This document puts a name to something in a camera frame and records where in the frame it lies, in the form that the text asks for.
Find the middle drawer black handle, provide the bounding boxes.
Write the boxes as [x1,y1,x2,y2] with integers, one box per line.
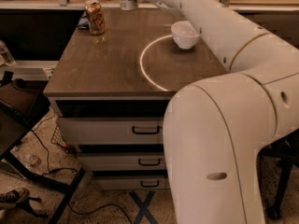
[138,159,161,166]

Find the black floor cable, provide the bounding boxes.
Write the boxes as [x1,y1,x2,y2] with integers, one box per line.
[29,113,133,224]

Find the wire mesh basket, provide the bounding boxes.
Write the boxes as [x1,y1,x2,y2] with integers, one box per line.
[50,126,76,154]

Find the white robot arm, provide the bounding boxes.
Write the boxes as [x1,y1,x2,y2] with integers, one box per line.
[139,0,299,224]

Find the black office chair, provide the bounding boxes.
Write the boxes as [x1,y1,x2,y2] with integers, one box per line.
[260,130,299,220]

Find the bottom drawer black handle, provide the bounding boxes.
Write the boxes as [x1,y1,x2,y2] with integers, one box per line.
[140,180,160,188]

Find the black side table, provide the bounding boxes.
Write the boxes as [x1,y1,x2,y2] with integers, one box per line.
[0,107,87,224]

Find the grey drawer cabinet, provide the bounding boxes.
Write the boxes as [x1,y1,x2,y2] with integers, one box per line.
[45,8,225,190]

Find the top drawer black handle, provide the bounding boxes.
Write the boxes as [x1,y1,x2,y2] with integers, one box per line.
[132,126,161,135]

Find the drawer black handle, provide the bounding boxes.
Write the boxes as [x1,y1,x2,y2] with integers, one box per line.
[138,159,161,166]
[132,126,161,135]
[140,180,160,188]

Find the white green 7up can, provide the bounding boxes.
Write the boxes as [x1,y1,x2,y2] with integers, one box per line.
[120,0,138,11]

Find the clear plastic bottle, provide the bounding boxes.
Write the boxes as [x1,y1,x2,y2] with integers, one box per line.
[0,40,15,66]

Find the clear bottle on floor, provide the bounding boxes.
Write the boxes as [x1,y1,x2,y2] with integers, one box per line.
[26,154,41,168]

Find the white ceramic bowl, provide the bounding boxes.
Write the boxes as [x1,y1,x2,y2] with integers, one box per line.
[171,21,200,49]

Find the orange soda can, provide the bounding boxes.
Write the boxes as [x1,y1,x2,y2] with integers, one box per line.
[85,0,105,35]

